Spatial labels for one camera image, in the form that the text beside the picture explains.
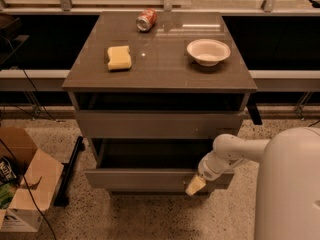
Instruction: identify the black table leg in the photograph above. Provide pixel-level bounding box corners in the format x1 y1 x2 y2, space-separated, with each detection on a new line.
247 104 262 125

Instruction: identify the grey top drawer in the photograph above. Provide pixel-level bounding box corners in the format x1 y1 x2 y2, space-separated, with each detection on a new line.
75 110 244 139

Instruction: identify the black floor bar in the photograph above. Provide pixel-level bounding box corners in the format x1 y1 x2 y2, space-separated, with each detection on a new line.
54 136 85 207

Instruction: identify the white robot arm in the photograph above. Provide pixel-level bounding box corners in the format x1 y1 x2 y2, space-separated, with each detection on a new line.
186 127 320 240

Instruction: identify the grey drawer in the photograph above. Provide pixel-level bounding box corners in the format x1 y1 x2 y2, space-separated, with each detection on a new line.
84 138 235 193
75 110 244 139

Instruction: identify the black snack bag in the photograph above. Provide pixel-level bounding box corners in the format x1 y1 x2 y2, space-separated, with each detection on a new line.
0 157 17 186

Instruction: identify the red soda can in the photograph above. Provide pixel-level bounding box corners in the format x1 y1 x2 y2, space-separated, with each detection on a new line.
136 8 157 32

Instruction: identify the white bowl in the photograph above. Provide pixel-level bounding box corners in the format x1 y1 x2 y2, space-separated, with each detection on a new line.
187 39 231 67

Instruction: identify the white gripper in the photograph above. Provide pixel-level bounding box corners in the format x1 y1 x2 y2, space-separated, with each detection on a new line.
186 151 244 196

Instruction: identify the yellow sponge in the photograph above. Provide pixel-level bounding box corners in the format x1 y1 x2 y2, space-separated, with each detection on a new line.
107 45 132 71

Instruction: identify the green snack bag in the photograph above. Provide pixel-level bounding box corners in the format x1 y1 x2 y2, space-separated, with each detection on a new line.
0 183 17 209

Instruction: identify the metal window railing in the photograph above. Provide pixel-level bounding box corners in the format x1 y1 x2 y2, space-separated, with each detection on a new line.
0 0 320 16

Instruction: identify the grey drawer cabinet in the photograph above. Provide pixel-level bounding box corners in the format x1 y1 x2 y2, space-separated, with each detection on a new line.
61 11 258 198

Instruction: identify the open cardboard box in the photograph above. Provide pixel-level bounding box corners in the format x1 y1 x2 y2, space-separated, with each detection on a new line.
0 127 63 232

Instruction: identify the black cable left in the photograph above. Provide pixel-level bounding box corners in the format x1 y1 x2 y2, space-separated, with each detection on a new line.
0 35 61 240

